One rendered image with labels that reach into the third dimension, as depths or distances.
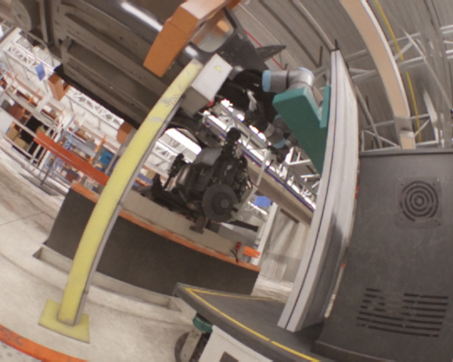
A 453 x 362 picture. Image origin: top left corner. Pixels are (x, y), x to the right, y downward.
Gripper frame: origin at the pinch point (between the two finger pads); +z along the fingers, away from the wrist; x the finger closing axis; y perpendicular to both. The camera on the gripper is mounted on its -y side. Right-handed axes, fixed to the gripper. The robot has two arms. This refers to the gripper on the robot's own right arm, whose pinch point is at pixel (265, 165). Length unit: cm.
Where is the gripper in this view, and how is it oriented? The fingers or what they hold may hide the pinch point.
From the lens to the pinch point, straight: 141.0
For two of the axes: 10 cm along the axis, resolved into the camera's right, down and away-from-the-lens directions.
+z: -6.9, 7.1, -1.3
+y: 6.9, 6.0, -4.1
